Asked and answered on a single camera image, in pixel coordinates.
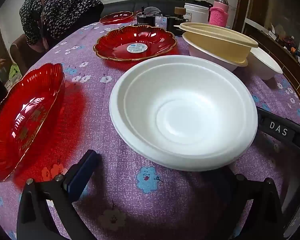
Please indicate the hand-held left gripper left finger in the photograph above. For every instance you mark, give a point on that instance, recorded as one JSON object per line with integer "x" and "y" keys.
{"x": 80, "y": 180}

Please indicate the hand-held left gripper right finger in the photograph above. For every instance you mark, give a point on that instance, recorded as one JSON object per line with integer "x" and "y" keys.
{"x": 242, "y": 187}

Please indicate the red plate with gold print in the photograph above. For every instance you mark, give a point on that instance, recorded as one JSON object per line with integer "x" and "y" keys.
{"x": 27, "y": 120}

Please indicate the large white foam bowl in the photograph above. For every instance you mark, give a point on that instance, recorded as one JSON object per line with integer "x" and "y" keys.
{"x": 180, "y": 110}

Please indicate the cream plastic bowl with tab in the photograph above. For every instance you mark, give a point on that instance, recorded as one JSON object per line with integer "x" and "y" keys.
{"x": 215, "y": 33}

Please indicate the red plate with round label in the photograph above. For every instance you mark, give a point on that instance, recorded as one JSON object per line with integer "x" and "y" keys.
{"x": 115, "y": 42}

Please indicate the small white bowl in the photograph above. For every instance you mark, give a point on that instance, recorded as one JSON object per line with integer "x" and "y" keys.
{"x": 262, "y": 65}

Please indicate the purple floral tablecloth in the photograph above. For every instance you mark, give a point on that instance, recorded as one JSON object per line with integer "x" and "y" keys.
{"x": 102, "y": 105}

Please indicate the cream rimmed white bowl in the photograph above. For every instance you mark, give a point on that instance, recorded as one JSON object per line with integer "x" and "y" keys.
{"x": 205, "y": 53}

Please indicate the pink knitted sleeve cup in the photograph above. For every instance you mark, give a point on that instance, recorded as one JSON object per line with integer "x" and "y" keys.
{"x": 218, "y": 17}

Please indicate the yellow green packet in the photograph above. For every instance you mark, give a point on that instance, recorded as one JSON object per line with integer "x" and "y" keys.
{"x": 15, "y": 70}

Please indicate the pink bottle with metal cap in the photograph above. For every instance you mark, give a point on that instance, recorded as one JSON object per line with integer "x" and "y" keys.
{"x": 221, "y": 3}

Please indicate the white jar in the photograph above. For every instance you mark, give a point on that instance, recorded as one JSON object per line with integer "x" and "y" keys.
{"x": 197, "y": 12}

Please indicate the black box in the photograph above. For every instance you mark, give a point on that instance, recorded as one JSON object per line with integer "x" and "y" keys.
{"x": 173, "y": 25}

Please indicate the brown lid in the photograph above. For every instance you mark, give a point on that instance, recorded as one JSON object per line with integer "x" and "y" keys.
{"x": 180, "y": 12}

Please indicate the small red plate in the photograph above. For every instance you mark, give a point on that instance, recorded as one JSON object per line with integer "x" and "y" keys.
{"x": 115, "y": 17}

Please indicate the black power adapter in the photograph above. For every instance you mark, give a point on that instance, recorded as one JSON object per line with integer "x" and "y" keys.
{"x": 145, "y": 20}

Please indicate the black sofa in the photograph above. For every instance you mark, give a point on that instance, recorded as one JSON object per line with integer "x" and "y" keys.
{"x": 120, "y": 6}

